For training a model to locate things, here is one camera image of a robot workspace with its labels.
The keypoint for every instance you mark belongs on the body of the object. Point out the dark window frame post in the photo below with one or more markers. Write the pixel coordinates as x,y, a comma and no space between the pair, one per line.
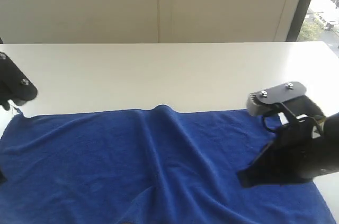
297,21

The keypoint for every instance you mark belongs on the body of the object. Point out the blue microfiber towel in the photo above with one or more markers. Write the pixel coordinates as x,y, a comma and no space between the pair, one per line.
144,166

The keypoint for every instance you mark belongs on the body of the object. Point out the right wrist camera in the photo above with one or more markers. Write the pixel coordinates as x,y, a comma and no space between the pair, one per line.
262,101

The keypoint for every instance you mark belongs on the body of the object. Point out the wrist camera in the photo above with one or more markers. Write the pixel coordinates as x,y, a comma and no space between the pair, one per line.
15,86
262,101

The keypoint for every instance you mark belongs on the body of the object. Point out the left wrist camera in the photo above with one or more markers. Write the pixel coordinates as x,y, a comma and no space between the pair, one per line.
15,86

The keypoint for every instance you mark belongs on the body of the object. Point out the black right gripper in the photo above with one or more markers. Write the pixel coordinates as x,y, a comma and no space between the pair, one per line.
305,146

